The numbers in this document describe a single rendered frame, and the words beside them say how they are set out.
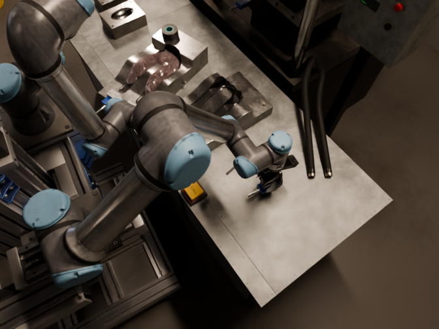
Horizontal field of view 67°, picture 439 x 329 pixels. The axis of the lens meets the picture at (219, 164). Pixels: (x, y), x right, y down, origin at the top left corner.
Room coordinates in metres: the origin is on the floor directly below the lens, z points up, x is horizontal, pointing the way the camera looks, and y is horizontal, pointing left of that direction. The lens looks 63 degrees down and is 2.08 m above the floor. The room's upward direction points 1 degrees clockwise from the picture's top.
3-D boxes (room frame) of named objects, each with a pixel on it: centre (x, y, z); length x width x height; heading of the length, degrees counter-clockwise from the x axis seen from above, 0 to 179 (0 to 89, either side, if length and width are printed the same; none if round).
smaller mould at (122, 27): (1.52, 0.53, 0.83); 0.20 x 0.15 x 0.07; 126
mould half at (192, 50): (1.13, 0.32, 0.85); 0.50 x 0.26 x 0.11; 144
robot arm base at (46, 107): (0.72, 0.70, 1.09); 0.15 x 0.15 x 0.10
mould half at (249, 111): (0.89, 0.04, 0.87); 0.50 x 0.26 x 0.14; 126
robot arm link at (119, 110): (0.67, 0.34, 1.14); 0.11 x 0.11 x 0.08; 63
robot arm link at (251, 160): (0.51, -0.10, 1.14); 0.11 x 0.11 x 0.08; 33
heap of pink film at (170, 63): (1.12, 0.31, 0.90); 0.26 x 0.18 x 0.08; 144
